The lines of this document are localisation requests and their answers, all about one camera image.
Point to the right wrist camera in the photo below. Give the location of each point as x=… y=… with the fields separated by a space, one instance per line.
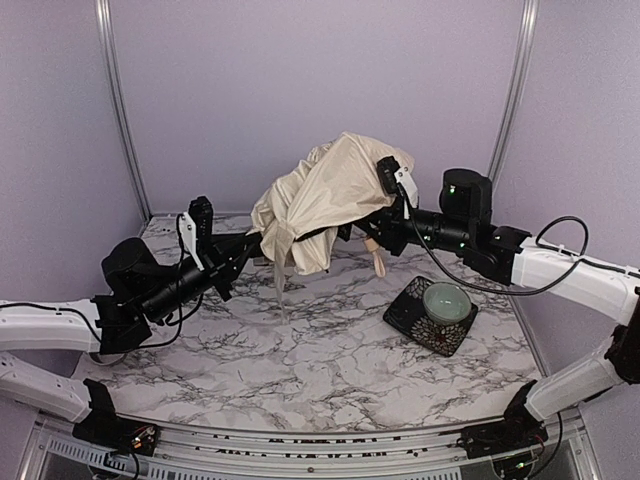
x=397 y=179

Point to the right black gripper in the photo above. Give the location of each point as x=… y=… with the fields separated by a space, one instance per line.
x=385 y=228

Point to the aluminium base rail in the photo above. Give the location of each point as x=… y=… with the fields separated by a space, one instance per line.
x=191 y=452

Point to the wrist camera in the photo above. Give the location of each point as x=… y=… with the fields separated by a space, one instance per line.
x=397 y=179
x=195 y=228

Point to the left aluminium frame post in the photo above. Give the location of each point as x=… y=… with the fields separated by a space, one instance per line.
x=108 y=45

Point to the right aluminium frame post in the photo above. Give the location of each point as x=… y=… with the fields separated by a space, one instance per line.
x=516 y=87

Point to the pale green ceramic bowl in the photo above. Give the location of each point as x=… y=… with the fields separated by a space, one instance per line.
x=446 y=303

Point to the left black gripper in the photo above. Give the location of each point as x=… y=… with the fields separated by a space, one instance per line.
x=218 y=268

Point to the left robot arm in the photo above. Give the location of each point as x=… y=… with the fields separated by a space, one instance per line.
x=144 y=293

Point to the beige folding umbrella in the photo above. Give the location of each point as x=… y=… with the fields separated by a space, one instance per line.
x=298 y=216

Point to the aluminium frame post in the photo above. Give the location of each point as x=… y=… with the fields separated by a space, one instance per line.
x=516 y=87
x=108 y=45

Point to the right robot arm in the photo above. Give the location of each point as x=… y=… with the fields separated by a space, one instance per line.
x=523 y=265

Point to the black floral square plate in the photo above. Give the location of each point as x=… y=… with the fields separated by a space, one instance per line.
x=407 y=315

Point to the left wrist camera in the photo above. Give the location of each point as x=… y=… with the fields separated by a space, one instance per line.
x=195 y=228

